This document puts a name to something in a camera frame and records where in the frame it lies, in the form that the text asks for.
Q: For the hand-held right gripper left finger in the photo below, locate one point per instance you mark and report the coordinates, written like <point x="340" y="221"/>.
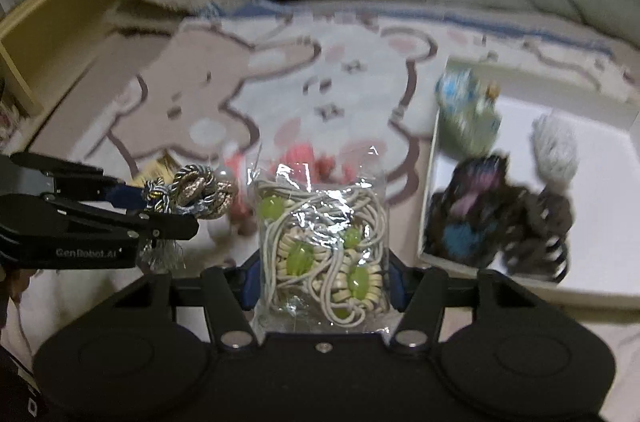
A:
<point x="250" y="287"/>

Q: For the white shallow cardboard box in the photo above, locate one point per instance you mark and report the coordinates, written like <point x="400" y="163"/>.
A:
<point x="600" y="212"/>

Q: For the beige fluffy blanket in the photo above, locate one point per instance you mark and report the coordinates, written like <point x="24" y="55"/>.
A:
<point x="165" y="0"/>

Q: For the light blue scrunchie gold bow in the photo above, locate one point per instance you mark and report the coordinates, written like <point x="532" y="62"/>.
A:
<point x="467" y="117"/>

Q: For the wooden bedside shelf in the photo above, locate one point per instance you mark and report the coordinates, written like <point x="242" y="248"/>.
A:
<point x="60" y="12"/>

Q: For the printed cartoon blanket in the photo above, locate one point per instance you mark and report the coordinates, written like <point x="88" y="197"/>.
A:
<point x="210" y="92"/>

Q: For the small yellow box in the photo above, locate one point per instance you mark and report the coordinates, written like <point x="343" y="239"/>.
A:
<point x="155" y="169"/>

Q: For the dark multicolour knitted scrunchie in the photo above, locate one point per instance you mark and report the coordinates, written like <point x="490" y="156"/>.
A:
<point x="465" y="212"/>

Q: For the pink crocheted doll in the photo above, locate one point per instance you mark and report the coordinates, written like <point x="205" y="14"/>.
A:
<point x="300" y="152"/>

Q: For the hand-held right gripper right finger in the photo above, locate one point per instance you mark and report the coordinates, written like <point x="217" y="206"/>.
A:
<point x="396" y="287"/>

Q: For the dark brown hair claw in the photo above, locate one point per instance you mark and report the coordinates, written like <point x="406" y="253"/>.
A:
<point x="540" y="227"/>

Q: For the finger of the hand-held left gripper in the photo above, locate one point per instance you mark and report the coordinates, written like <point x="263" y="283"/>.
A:
<point x="165" y="227"/>
<point x="125" y="194"/>

